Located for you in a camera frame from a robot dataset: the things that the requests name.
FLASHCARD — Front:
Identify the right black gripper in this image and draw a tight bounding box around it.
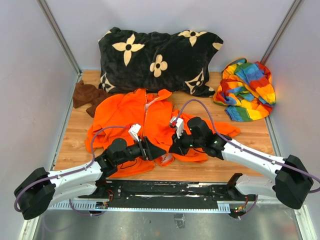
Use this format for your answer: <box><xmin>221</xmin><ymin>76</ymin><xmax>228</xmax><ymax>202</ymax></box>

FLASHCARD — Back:
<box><xmin>168</xmin><ymin>127</ymin><xmax>204</xmax><ymax>156</ymax></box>

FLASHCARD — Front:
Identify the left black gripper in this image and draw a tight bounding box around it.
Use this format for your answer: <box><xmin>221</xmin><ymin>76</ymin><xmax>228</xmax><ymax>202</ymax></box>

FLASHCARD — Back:
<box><xmin>115</xmin><ymin>136</ymin><xmax>167</xmax><ymax>166</ymax></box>

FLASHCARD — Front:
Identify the orange zip jacket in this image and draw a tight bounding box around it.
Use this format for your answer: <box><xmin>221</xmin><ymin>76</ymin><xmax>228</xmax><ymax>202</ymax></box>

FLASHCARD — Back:
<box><xmin>85</xmin><ymin>89</ymin><xmax>241</xmax><ymax>178</ymax></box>

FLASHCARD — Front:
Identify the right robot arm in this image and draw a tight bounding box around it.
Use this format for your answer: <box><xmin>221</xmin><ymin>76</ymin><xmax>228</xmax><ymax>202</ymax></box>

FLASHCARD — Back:
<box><xmin>169</xmin><ymin>116</ymin><xmax>314</xmax><ymax>210</ymax></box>

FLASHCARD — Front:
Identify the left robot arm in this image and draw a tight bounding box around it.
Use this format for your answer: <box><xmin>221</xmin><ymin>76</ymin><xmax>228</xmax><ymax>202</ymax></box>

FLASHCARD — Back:
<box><xmin>14</xmin><ymin>137</ymin><xmax>166</xmax><ymax>220</ymax></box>

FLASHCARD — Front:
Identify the rainbow striped cloth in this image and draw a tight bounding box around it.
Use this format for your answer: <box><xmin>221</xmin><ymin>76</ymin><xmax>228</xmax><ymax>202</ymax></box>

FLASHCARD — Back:
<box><xmin>213</xmin><ymin>58</ymin><xmax>276</xmax><ymax>122</ymax></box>

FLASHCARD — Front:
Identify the brown cloth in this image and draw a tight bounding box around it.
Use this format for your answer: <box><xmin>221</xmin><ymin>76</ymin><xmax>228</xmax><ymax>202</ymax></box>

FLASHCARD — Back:
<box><xmin>72</xmin><ymin>80</ymin><xmax>113</xmax><ymax>118</ymax></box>

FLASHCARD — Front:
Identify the black floral pillow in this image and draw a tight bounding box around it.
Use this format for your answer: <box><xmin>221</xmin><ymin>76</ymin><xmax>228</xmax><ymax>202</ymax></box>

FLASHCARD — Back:
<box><xmin>98</xmin><ymin>27</ymin><xmax>224</xmax><ymax>98</ymax></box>

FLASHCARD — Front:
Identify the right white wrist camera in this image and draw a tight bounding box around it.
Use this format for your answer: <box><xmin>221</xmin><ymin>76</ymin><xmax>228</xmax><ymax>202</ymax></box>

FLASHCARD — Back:
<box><xmin>169</xmin><ymin>116</ymin><xmax>184</xmax><ymax>139</ymax></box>

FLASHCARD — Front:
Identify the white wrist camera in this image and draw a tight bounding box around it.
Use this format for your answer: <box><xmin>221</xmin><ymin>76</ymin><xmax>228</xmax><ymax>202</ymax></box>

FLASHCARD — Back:
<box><xmin>128</xmin><ymin>123</ymin><xmax>141</xmax><ymax>142</ymax></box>
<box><xmin>169</xmin><ymin>116</ymin><xmax>184</xmax><ymax>139</ymax></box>

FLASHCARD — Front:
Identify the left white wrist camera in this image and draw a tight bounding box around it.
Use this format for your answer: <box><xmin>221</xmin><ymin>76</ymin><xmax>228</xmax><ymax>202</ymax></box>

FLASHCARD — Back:
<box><xmin>128</xmin><ymin>123</ymin><xmax>141</xmax><ymax>142</ymax></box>

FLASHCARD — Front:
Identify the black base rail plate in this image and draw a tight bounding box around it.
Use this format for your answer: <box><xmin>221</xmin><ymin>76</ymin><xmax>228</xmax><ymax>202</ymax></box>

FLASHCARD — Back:
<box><xmin>91</xmin><ymin>180</ymin><xmax>242</xmax><ymax>205</ymax></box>

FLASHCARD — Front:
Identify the white slotted cable duct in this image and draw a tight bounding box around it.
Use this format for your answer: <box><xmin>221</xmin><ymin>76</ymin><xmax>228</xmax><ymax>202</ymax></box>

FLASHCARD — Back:
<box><xmin>49</xmin><ymin>198</ymin><xmax>231</xmax><ymax>214</ymax></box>

